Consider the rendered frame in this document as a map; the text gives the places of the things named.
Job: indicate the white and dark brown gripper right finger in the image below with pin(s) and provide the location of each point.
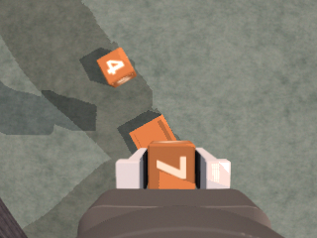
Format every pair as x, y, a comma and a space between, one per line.
211, 172

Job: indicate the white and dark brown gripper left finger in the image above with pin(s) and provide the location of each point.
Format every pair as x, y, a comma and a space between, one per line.
133, 173

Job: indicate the orange cube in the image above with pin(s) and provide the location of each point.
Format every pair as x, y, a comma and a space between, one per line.
171, 165
116, 68

